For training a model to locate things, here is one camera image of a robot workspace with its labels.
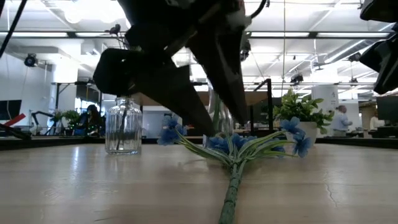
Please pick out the slim glass vase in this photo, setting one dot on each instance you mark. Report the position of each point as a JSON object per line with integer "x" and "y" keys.
{"x": 225, "y": 124}

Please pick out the background green plant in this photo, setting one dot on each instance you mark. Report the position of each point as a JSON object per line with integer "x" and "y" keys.
{"x": 71, "y": 116}

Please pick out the wooden shelf black metal legs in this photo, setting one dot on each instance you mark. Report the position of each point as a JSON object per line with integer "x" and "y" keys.
{"x": 259, "y": 98}

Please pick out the green potted plant white pot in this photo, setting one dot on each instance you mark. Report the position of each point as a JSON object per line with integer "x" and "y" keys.
{"x": 306, "y": 109}

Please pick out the dark background monitor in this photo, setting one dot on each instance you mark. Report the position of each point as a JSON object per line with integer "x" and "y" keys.
{"x": 388, "y": 109}
{"x": 9, "y": 109}

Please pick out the red flat background object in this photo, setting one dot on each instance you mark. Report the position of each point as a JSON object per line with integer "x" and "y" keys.
{"x": 15, "y": 119}

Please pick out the round black ceiling spotlight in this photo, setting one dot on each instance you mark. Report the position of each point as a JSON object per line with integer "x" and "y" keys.
{"x": 297, "y": 78}
{"x": 30, "y": 60}
{"x": 355, "y": 56}

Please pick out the distant person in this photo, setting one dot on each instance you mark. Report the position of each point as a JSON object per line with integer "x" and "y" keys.
{"x": 376, "y": 123}

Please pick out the blue artificial flower bunch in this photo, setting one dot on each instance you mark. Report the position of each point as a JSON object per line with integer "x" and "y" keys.
{"x": 231, "y": 186}

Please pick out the black hanging overhead camera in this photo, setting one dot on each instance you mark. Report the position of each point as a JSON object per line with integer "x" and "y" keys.
{"x": 247, "y": 51}

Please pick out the seated person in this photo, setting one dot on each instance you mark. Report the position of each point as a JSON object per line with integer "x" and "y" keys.
{"x": 91, "y": 113}

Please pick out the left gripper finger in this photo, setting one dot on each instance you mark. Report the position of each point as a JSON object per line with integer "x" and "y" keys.
{"x": 224, "y": 68}
{"x": 149, "y": 77}

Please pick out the standing person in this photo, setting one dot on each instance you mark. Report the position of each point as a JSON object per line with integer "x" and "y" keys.
{"x": 340, "y": 121}

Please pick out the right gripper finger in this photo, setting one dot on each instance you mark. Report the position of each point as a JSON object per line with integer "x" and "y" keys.
{"x": 388, "y": 62}
{"x": 382, "y": 9}

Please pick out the wide ribbed glass jar vase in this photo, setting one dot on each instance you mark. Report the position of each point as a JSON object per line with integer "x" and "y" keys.
{"x": 132, "y": 130}

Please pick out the black metal table frame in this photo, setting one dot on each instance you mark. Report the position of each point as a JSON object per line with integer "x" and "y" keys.
{"x": 46, "y": 143}

